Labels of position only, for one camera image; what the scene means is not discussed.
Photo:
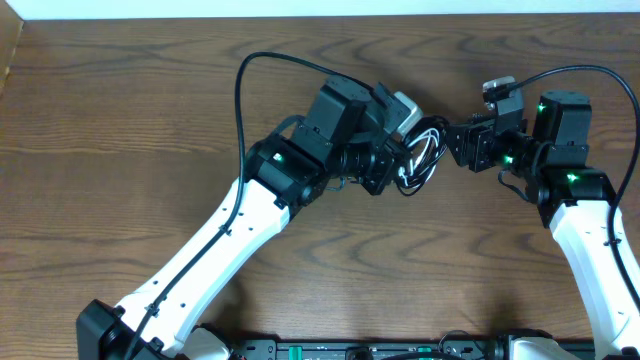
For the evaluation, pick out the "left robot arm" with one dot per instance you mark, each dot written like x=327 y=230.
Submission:
x=283 y=173

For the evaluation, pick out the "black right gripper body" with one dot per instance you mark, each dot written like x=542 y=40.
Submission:
x=478 y=142

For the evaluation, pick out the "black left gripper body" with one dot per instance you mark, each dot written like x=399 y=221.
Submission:
x=357 y=164

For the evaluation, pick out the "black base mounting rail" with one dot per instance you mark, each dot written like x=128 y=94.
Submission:
x=269 y=349

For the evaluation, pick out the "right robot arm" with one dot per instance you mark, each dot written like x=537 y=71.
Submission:
x=575 y=202

